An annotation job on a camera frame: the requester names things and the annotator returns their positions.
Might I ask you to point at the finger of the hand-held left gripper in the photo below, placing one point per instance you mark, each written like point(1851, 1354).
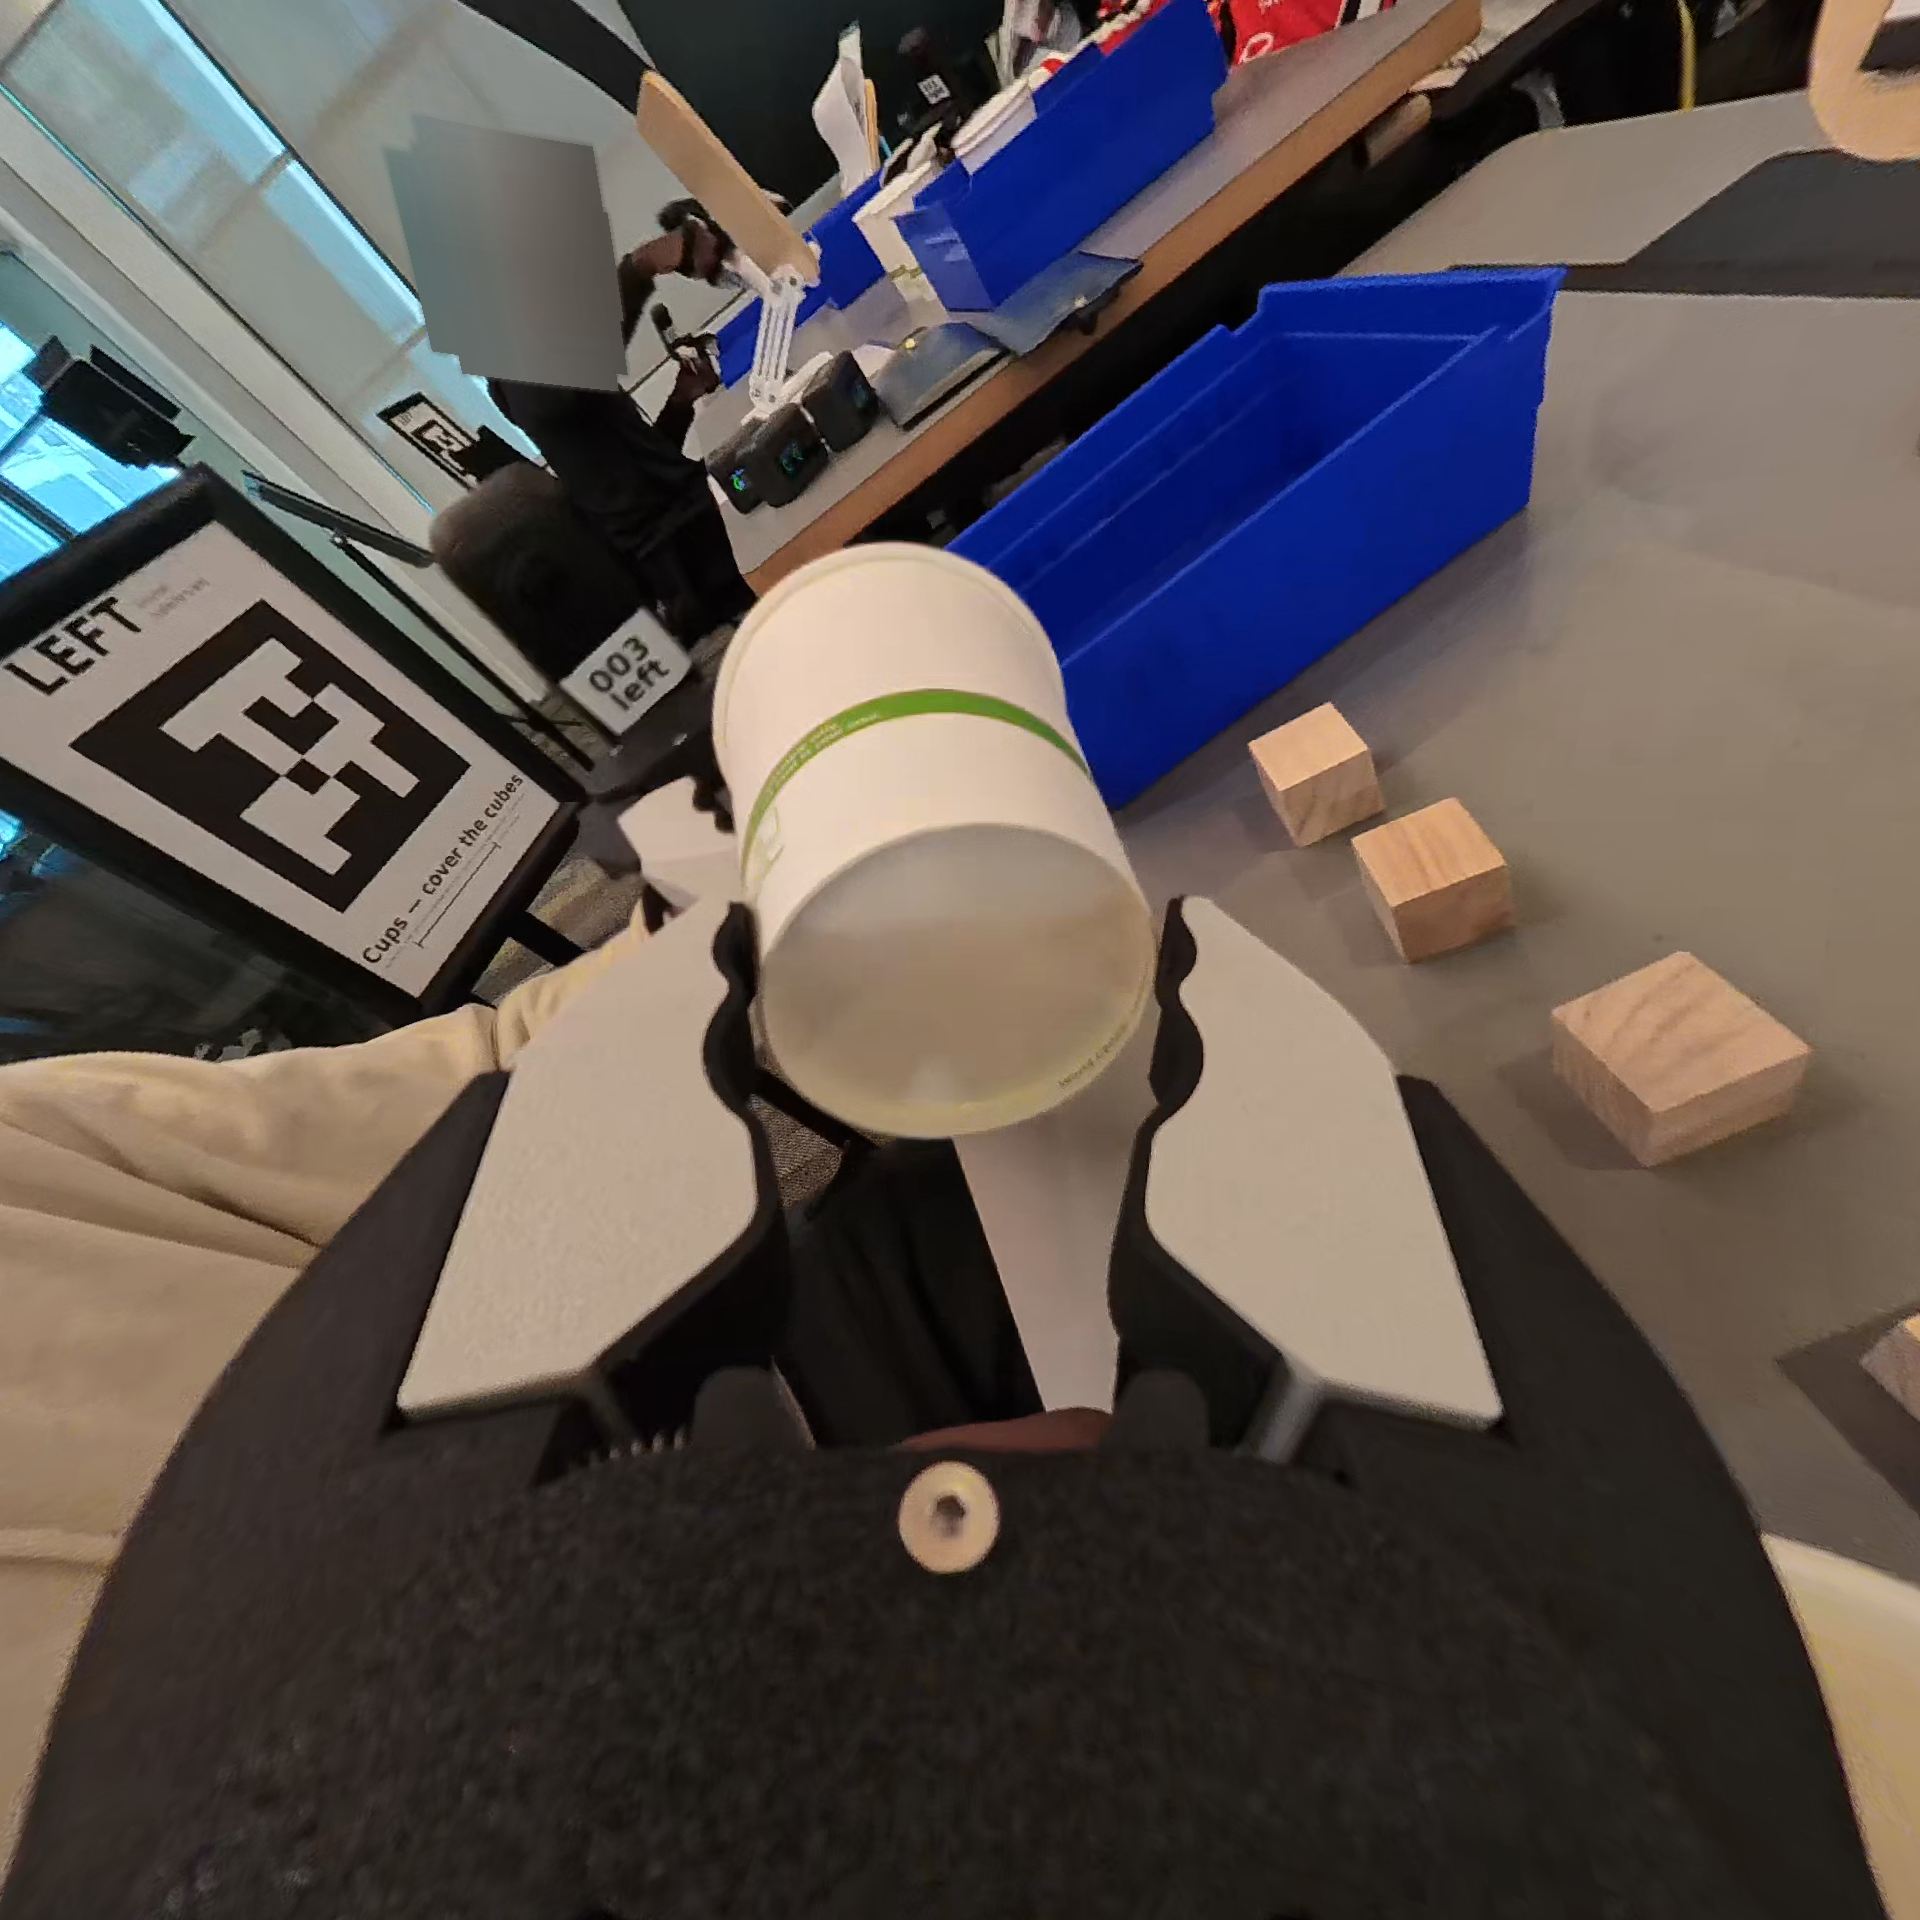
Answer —
point(1058, 1230)
point(682, 850)

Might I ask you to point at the white paper sheet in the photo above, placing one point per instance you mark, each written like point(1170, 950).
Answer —
point(840, 99)

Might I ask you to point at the printed marker sign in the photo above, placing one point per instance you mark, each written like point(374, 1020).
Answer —
point(432, 438)

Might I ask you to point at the light wooden stand board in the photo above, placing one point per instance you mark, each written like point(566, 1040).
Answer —
point(1839, 76)
point(721, 173)

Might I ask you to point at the white paper cup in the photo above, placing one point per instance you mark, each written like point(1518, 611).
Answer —
point(900, 662)

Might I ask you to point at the person's right forearm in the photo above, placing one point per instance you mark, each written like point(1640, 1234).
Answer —
point(1874, 1724)

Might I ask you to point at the black metal rod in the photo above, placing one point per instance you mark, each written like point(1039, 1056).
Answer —
point(339, 518)

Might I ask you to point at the dark rounded chair back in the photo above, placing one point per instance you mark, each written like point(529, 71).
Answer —
point(511, 557)

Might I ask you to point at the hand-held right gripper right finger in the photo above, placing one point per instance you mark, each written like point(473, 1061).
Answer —
point(1305, 1186)

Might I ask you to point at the dark blue pouch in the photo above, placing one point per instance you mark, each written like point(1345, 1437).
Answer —
point(937, 376)
point(1058, 300)

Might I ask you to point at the black action camera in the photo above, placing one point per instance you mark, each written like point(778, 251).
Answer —
point(840, 399)
point(764, 458)

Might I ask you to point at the wooden cube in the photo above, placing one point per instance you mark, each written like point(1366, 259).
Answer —
point(1434, 879)
point(1312, 774)
point(1681, 1060)
point(1897, 1367)

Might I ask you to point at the wood-edged grey table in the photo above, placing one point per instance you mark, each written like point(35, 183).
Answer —
point(1259, 136)

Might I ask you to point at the blue plastic bin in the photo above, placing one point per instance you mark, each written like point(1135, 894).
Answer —
point(852, 248)
point(1244, 511)
point(1079, 166)

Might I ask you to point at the white tablet stand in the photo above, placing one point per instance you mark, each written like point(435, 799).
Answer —
point(778, 339)

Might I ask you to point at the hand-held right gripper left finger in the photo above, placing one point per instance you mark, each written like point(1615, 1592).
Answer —
point(585, 1186)

